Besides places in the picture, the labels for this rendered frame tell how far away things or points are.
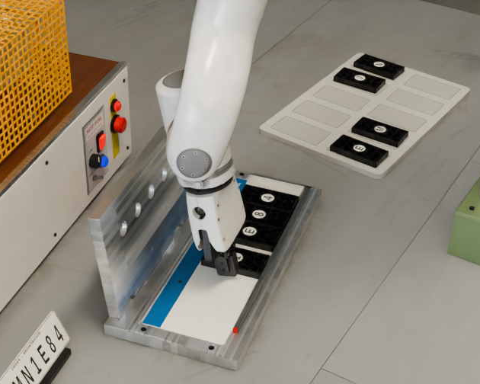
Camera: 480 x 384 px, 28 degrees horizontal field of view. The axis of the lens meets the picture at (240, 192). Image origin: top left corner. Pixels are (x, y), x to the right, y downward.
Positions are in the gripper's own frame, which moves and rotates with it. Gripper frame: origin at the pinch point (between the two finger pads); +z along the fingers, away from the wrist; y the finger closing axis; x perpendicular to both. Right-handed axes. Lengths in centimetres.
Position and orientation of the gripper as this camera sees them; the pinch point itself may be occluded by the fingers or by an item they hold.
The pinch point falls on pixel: (226, 262)
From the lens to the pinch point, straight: 147.2
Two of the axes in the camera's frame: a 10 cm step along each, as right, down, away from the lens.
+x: -9.3, -0.4, 3.8
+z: 1.8, 8.4, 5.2
